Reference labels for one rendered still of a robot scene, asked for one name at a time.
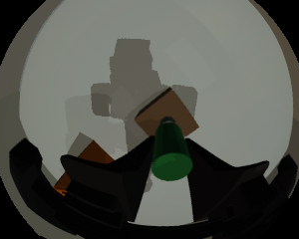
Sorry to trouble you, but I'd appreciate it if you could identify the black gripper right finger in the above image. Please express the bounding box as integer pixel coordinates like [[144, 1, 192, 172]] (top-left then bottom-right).
[[185, 138, 269, 223]]

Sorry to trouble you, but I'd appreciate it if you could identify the grey marker with green band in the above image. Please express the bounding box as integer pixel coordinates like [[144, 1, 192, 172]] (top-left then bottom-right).
[[161, 117, 174, 123]]

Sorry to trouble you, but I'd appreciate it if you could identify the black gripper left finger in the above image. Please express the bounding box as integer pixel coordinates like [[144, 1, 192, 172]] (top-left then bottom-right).
[[61, 135, 154, 222]]

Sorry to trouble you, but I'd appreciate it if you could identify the dark green cylinder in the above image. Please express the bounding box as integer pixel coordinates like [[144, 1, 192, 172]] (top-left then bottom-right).
[[150, 122, 193, 182]]

